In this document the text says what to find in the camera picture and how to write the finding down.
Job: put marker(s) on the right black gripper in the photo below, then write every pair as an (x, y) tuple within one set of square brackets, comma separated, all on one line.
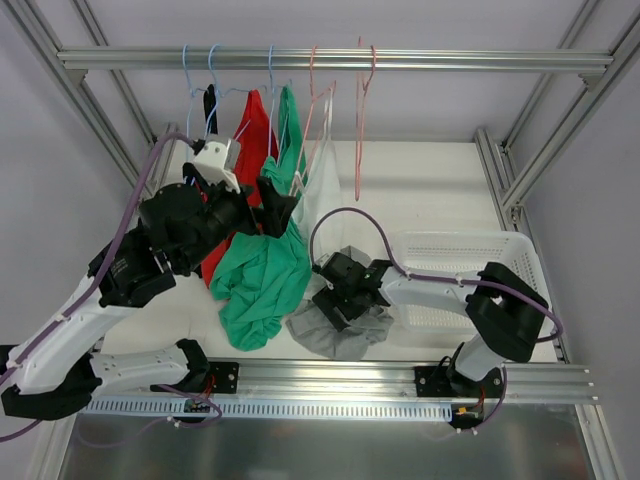
[(333, 293)]

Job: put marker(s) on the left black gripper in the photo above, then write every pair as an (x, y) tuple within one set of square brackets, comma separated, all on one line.
[(254, 210)]

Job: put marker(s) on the grey tank top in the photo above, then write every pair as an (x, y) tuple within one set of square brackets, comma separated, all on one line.
[(310, 328)]

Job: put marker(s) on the white tank top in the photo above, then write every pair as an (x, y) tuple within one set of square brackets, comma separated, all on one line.
[(322, 194)]

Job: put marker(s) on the pink hanger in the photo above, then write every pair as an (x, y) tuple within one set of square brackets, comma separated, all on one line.
[(310, 115), (363, 82)]

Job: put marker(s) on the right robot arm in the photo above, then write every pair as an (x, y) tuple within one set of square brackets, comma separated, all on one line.
[(507, 314)]

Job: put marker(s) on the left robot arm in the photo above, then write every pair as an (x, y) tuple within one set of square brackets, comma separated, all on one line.
[(57, 373)]

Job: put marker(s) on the red tank top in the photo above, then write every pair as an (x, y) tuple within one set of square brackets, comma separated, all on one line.
[(257, 140)]

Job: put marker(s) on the green tank top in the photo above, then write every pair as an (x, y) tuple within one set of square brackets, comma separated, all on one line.
[(261, 278)]

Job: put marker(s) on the blue hanger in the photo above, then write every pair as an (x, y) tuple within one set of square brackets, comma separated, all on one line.
[(193, 94), (274, 100), (221, 94)]

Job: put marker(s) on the black tank top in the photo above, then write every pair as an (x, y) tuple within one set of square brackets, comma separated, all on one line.
[(210, 106)]

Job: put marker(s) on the blue hanger leftmost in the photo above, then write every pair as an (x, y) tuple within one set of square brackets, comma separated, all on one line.
[(193, 94)]

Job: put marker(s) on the white plastic basket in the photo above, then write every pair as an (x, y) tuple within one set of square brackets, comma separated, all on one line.
[(456, 252)]

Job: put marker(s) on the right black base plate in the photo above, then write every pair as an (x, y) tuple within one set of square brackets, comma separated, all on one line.
[(444, 382)]

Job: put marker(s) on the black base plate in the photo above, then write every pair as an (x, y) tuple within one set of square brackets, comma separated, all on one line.
[(444, 382), (221, 378)]

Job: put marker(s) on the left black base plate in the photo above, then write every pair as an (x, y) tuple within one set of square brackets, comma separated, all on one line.
[(221, 378)]

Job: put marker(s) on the front aluminium rail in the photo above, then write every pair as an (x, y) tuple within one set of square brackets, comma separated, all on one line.
[(531, 383)]

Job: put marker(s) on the white slotted cable duct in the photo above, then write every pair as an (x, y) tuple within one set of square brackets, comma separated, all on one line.
[(260, 408)]

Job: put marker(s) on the aluminium hanging rail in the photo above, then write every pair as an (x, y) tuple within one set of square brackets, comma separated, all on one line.
[(355, 59)]

